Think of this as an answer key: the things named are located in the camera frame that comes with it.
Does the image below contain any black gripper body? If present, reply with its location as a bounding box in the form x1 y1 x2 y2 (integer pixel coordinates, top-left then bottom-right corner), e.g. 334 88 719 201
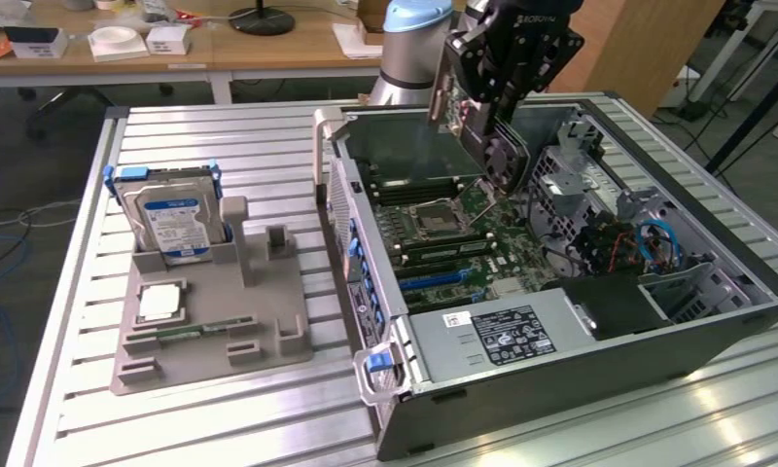
482 0 583 99

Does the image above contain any black graphics card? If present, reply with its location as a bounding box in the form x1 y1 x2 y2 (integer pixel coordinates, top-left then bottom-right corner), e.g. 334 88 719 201
425 72 531 197

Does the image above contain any wooden cabinet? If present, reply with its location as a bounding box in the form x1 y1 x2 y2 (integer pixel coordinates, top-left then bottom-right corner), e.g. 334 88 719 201
547 0 727 118

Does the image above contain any white paper stack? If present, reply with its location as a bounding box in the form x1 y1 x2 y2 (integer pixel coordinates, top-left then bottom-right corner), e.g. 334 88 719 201
331 22 385 60

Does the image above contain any brown cardboard box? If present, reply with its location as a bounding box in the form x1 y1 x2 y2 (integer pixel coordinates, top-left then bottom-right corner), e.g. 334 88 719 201
355 0 390 34

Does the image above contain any silver metal drive cage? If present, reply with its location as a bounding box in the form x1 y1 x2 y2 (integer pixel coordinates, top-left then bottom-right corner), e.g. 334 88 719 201
527 145 623 254

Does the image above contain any open socket cover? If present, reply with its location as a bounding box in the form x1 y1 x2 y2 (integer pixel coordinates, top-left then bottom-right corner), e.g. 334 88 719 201
457 180 502 229

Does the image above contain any black tripod stand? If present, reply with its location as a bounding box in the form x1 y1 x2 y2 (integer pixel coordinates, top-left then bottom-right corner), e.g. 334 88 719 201
679 0 778 176

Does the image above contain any wooden desk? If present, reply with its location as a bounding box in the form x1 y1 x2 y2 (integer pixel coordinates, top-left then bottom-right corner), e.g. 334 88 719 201
0 0 565 103

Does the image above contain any black lamp base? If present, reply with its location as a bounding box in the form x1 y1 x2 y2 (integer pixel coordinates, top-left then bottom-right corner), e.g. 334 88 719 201
227 0 297 36

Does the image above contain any CPU socket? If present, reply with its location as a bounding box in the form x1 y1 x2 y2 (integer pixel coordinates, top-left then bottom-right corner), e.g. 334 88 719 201
409 201 465 234

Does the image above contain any green motherboard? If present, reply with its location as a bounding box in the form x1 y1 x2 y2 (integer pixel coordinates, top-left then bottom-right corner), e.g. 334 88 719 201
362 174 559 312

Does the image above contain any blue expansion slot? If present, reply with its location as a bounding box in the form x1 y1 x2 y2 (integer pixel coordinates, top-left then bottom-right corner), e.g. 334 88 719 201
395 269 471 293

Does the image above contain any white box with label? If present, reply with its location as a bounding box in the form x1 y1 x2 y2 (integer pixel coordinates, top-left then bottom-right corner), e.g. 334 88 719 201
145 24 193 55

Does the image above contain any white square round-hollow box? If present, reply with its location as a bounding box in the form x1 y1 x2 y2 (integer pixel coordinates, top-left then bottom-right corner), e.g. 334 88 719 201
87 26 149 63

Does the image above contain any hard disk in blue caddy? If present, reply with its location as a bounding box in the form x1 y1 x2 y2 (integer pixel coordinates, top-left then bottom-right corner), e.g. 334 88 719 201
102 160 227 267

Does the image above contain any grey power supply unit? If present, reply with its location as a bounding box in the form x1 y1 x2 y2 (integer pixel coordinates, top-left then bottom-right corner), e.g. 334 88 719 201
405 289 602 385

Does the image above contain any grey parts rack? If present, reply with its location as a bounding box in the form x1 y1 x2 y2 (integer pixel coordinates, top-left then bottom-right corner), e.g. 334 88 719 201
109 194 315 396

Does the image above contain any black office chair base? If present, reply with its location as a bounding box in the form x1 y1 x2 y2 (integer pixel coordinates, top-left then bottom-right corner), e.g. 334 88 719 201
18 86 115 142

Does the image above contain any white box black top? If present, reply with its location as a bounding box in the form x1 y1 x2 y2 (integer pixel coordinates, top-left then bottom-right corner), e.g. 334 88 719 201
3 26 70 59

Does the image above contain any black open PC case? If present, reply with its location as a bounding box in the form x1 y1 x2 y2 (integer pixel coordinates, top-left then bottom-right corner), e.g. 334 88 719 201
311 96 778 461

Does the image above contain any silver CPU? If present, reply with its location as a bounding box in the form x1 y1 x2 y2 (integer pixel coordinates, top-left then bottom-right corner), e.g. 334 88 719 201
135 286 182 320

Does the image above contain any green RAM stick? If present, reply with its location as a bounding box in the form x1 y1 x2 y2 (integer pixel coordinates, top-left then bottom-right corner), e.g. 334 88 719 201
131 320 251 341

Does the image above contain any blue wire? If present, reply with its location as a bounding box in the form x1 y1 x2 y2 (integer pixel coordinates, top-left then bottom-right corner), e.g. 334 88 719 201
638 219 682 273

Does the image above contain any grey floor cable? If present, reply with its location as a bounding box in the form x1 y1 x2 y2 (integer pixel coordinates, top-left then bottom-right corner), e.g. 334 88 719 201
0 198 82 229

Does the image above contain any blue floor cable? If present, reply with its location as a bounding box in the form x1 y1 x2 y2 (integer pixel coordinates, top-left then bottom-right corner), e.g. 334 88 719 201
0 213 33 414

